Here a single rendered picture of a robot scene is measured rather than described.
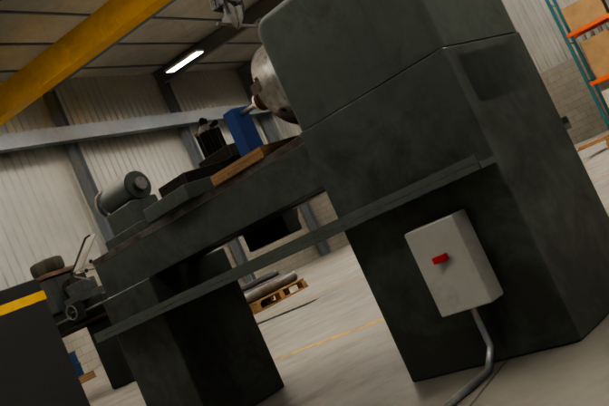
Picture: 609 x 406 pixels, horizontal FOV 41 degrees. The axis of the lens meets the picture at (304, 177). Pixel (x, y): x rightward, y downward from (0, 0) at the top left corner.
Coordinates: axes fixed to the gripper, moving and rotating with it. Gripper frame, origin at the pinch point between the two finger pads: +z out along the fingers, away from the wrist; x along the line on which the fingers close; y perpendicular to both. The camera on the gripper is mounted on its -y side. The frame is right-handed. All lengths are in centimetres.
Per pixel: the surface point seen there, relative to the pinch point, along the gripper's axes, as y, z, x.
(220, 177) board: 40, 39, -12
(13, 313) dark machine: 470, -11, -124
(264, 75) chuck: 2.2, 16.9, -8.2
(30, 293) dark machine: 471, -27, -142
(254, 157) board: 20.2, 39.1, -11.6
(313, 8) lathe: -33.1, 12.9, -0.1
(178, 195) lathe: 60, 38, -7
